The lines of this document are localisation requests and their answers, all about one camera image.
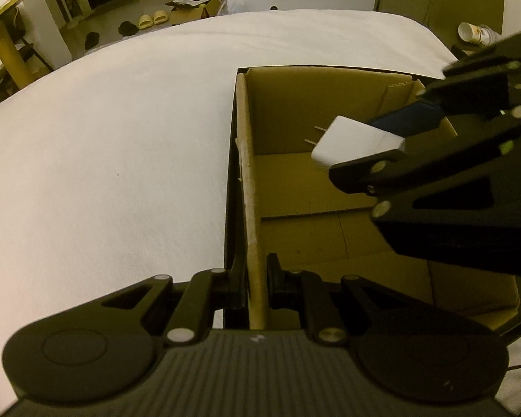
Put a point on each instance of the black slipper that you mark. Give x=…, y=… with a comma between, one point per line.
x=92, y=41
x=128, y=28

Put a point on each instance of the brown cardboard box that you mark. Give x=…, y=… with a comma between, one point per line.
x=312, y=191

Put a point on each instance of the gold edged table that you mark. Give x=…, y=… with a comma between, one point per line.
x=6, y=47

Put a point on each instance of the paper cup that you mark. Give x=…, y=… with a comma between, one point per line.
x=477, y=33

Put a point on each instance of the dark chair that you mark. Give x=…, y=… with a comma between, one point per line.
x=30, y=47

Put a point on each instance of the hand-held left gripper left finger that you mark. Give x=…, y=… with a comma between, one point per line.
x=236, y=286

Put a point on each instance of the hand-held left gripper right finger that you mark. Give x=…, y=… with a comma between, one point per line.
x=275, y=284

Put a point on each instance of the open cardboard box with flaps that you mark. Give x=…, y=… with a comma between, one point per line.
x=191, y=11

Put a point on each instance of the dark nightstand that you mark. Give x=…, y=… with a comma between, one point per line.
x=462, y=51

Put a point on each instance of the white charger plug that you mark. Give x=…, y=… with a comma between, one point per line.
x=356, y=143

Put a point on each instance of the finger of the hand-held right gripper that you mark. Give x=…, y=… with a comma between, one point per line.
x=410, y=117
x=443, y=173

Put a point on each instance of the black box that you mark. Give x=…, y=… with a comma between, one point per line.
x=233, y=208

